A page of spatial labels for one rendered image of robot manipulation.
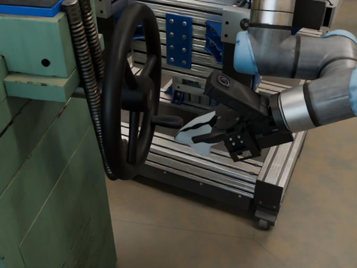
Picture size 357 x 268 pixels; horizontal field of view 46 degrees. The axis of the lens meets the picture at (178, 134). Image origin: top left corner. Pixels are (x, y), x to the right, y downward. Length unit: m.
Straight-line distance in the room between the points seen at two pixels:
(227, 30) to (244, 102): 0.49
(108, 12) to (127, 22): 0.71
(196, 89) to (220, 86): 0.89
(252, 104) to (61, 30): 0.31
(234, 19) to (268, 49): 0.40
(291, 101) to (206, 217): 0.94
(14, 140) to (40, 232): 0.22
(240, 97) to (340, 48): 0.19
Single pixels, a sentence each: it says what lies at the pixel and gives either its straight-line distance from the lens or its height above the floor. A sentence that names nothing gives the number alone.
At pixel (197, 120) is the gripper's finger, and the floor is 0.73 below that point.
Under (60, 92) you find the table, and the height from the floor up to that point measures 0.86.
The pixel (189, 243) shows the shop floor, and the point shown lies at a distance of 1.50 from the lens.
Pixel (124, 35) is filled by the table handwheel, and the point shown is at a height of 0.94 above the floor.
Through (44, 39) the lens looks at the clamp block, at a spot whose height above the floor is 0.93.
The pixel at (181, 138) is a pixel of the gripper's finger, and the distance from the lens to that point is 0.78.
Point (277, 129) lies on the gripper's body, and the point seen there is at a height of 0.75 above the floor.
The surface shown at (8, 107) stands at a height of 0.82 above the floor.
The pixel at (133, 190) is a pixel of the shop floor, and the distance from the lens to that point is 1.67.
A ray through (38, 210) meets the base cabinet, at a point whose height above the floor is 0.59.
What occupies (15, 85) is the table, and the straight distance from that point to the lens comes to 0.67.
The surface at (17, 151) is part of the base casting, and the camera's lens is 0.74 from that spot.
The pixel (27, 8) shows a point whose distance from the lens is 0.63.
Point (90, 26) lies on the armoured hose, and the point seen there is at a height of 0.92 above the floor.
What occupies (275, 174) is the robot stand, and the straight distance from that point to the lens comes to 1.43.
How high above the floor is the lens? 1.19
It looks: 38 degrees down
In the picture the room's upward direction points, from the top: straight up
